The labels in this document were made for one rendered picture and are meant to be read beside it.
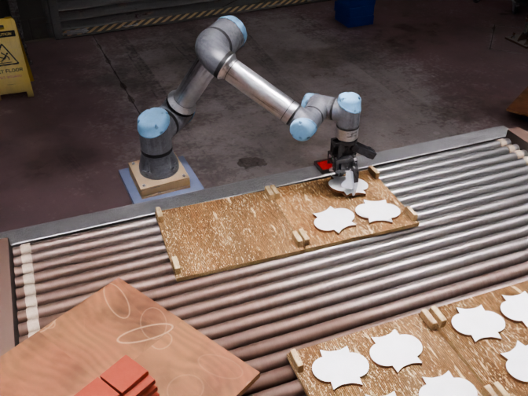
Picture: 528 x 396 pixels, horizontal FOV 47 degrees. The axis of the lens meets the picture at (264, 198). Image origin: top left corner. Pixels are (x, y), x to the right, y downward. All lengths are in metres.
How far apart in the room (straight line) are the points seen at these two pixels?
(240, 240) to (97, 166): 2.38
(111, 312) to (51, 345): 0.16
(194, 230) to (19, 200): 2.17
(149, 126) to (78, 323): 0.85
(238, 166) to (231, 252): 2.19
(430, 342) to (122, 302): 0.81
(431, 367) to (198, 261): 0.74
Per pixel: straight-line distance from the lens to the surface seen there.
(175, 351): 1.48
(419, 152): 2.50
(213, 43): 1.94
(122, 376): 1.28
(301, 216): 2.03
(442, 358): 1.65
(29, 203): 3.95
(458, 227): 2.12
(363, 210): 2.06
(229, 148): 4.24
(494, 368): 1.67
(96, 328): 1.57
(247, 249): 1.89
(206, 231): 1.97
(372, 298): 1.79
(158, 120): 2.19
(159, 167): 2.26
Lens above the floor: 2.16
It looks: 35 degrees down
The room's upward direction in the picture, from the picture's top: straight up
